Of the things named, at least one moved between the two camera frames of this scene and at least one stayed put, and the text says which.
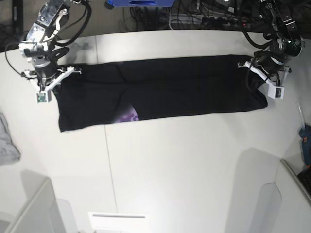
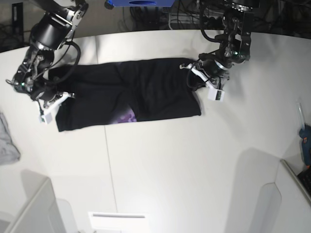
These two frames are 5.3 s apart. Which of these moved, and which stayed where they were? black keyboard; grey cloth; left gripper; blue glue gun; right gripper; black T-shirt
Moved: right gripper; black T-shirt; left gripper
Stayed: black keyboard; grey cloth; blue glue gun
